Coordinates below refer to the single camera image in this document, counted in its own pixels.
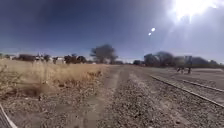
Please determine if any bare dark tree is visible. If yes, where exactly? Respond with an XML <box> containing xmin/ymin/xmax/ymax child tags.
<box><xmin>89</xmin><ymin>43</ymin><xmax>119</xmax><ymax>65</ymax></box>

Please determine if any grey gravel dirt track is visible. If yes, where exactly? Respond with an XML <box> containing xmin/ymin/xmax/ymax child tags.
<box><xmin>0</xmin><ymin>64</ymin><xmax>224</xmax><ymax>128</ymax></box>

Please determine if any white building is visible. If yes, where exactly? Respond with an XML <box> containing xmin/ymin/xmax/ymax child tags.
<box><xmin>53</xmin><ymin>56</ymin><xmax>67</xmax><ymax>65</ymax></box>

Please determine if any row of distant trees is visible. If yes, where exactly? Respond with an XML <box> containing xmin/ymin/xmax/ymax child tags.
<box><xmin>132</xmin><ymin>50</ymin><xmax>224</xmax><ymax>70</ymax></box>

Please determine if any row of dark bushes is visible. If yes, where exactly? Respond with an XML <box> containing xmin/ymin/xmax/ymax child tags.
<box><xmin>0</xmin><ymin>53</ymin><xmax>88</xmax><ymax>65</ymax></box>

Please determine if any dry yellow grass field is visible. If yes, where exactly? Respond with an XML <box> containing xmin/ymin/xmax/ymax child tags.
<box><xmin>0</xmin><ymin>59</ymin><xmax>109</xmax><ymax>100</ymax></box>

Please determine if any railway track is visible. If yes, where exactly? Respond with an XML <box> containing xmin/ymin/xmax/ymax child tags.
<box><xmin>148</xmin><ymin>73</ymin><xmax>224</xmax><ymax>109</ymax></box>

